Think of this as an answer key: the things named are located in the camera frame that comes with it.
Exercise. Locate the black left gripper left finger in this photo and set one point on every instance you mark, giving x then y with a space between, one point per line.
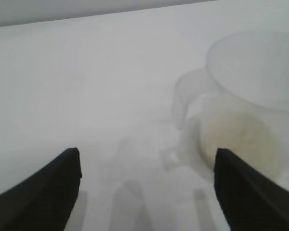
36 199

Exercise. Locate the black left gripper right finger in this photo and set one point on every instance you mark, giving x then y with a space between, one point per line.
250 204

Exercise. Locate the white rice grains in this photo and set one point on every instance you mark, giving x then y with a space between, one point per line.
240 134

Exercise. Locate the translucent plastic measuring cup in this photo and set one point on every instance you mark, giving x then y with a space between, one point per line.
250 72

